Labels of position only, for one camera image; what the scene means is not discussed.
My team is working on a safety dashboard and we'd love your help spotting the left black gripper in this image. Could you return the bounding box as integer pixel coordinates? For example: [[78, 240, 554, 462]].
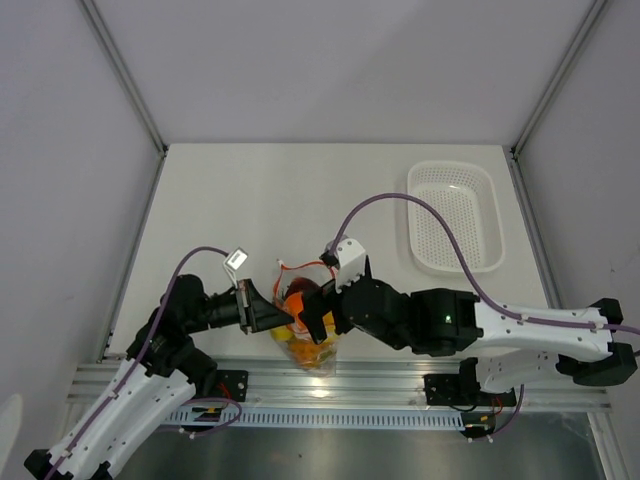
[[185, 278, 295, 333]]

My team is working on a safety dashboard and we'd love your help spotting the yellow green lemon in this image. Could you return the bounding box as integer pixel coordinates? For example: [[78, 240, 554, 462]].
[[270, 326, 295, 343]]

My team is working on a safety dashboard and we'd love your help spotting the orange fruit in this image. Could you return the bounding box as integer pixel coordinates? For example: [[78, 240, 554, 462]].
[[283, 291, 305, 329]]

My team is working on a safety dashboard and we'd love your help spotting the dark red apple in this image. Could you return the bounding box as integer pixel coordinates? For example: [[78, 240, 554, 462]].
[[285, 277, 320, 298]]

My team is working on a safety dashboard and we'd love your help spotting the clear zip top bag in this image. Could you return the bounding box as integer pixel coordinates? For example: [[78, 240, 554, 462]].
[[272, 259, 339, 377]]

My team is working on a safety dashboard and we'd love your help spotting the toy pineapple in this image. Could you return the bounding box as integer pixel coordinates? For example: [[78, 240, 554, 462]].
[[286, 338, 337, 370]]

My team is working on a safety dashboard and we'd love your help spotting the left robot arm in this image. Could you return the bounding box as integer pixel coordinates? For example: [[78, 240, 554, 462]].
[[24, 274, 294, 479]]

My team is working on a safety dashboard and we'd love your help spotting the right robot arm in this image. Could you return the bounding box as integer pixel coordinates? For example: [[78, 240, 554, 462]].
[[298, 263, 638, 404]]

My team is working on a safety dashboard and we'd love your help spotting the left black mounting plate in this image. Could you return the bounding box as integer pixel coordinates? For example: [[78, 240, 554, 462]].
[[190, 370, 249, 427]]

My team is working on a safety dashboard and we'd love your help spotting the black mounting plate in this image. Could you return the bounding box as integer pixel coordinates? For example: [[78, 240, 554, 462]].
[[423, 374, 517, 410], [190, 370, 249, 427]]

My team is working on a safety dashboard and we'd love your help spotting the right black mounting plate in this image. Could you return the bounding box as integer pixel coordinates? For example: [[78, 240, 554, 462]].
[[423, 374, 517, 410]]

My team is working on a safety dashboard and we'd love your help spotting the white perforated basket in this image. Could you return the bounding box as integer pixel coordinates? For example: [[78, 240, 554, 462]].
[[407, 160, 505, 275]]

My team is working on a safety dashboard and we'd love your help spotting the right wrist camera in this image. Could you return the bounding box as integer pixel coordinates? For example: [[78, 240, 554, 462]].
[[320, 237, 367, 293]]

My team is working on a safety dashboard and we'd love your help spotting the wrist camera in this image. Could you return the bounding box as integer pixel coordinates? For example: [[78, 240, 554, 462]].
[[320, 237, 367, 293], [223, 247, 248, 287]]

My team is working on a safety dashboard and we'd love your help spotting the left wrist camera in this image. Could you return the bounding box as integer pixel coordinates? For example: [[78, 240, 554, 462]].
[[223, 247, 248, 287]]

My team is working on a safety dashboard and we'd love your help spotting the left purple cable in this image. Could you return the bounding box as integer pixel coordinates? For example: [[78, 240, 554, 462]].
[[42, 246, 244, 480]]

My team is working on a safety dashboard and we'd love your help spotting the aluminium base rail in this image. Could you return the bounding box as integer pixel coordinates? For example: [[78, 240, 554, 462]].
[[67, 355, 614, 414]]

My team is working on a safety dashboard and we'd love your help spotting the white slotted cable duct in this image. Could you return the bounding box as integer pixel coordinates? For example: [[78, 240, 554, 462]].
[[159, 407, 466, 430]]

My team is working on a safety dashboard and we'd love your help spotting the right aluminium frame post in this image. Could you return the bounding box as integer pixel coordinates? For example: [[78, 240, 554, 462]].
[[509, 0, 614, 159]]

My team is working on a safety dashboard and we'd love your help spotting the aluminium frame post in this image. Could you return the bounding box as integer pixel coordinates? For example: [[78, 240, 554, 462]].
[[75, 0, 169, 159], [509, 0, 614, 159]]

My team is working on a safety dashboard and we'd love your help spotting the left aluminium frame post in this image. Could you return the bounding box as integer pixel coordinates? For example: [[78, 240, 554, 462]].
[[75, 0, 169, 159]]

